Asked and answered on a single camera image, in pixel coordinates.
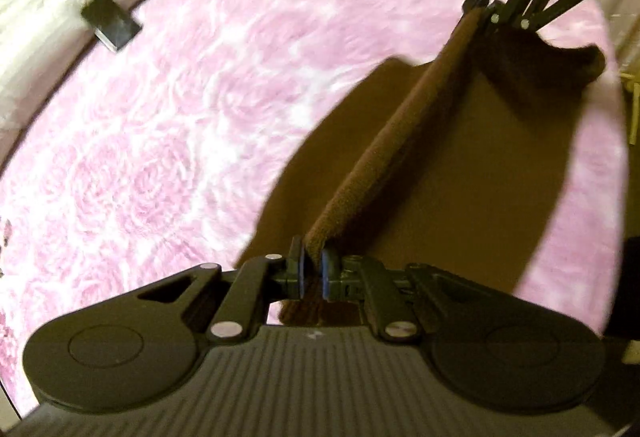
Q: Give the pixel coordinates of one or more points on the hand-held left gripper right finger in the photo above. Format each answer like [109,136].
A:
[326,274]

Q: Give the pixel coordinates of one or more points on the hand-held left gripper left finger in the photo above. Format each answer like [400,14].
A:
[301,268]

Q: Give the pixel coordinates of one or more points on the brown knit garment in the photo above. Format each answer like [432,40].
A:
[450,167]

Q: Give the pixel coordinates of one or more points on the pink fluffy blanket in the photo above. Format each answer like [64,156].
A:
[175,142]

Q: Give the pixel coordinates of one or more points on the small black rectangular device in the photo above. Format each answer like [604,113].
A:
[111,21]

